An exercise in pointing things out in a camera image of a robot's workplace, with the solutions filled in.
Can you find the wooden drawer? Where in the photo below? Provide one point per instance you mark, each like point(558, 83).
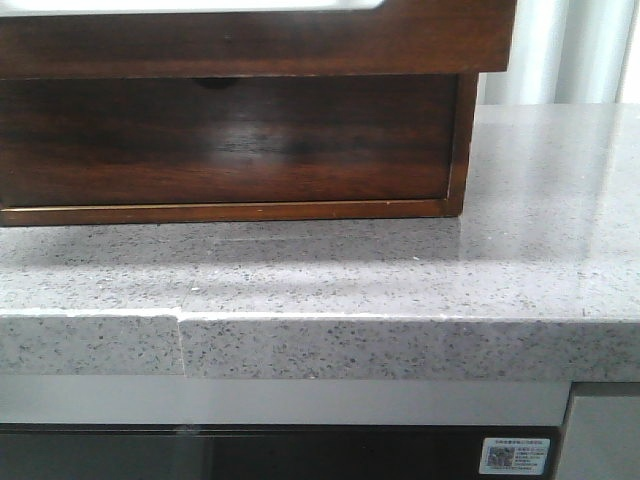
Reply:
point(398, 37)
point(250, 145)

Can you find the dark wooden drawer cabinet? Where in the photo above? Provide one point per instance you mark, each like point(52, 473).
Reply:
point(462, 150)

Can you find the white QR code sticker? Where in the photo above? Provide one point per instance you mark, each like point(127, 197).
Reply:
point(514, 456)

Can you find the grey pleated curtain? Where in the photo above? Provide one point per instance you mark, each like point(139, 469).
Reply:
point(569, 52)

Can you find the grey cabinet panel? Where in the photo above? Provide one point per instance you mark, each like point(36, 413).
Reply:
point(601, 433)

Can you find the black glass oven door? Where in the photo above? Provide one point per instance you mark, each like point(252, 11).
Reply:
point(255, 452)

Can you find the white tray on cabinet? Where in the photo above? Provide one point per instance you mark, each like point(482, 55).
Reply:
point(26, 8)

